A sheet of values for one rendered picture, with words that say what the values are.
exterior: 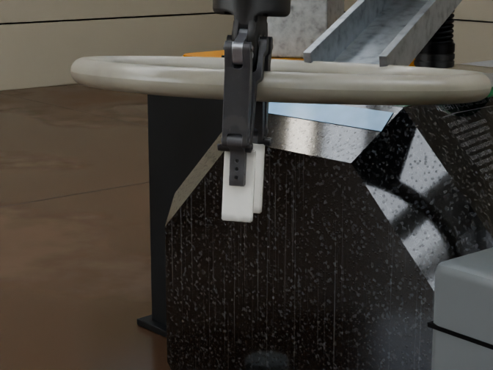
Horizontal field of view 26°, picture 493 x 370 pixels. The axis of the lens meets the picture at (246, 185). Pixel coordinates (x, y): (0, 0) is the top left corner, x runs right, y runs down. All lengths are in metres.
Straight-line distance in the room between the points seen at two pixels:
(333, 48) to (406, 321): 0.43
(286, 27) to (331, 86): 1.78
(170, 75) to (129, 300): 2.31
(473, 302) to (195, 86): 0.34
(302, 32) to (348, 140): 1.13
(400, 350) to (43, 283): 2.03
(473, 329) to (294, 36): 1.94
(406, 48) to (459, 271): 0.63
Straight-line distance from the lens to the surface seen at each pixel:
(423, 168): 1.66
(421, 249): 1.62
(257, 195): 1.08
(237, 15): 1.01
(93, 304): 3.31
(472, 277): 0.93
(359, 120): 1.72
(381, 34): 1.65
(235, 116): 0.99
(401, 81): 1.07
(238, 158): 1.01
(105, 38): 8.65
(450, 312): 0.96
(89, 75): 1.15
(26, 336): 3.08
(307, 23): 2.80
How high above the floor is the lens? 1.07
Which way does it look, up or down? 13 degrees down
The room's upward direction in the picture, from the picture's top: straight up
